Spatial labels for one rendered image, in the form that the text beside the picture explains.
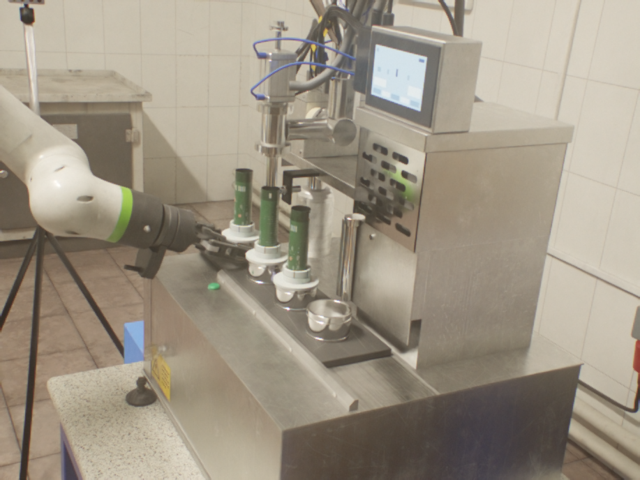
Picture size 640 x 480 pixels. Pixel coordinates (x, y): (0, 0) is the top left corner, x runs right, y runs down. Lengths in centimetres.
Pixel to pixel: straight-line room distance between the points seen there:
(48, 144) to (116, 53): 346
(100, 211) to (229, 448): 42
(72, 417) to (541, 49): 205
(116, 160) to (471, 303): 323
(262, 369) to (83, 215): 38
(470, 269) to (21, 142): 72
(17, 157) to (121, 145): 283
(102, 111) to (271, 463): 327
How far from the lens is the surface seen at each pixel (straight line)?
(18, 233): 426
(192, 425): 133
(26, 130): 139
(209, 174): 516
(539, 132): 113
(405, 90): 106
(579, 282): 289
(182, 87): 498
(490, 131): 108
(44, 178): 132
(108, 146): 420
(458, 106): 103
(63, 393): 162
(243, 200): 142
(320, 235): 150
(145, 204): 134
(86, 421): 153
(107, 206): 131
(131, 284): 396
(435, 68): 101
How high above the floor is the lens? 157
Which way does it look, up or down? 21 degrees down
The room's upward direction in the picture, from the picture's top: 4 degrees clockwise
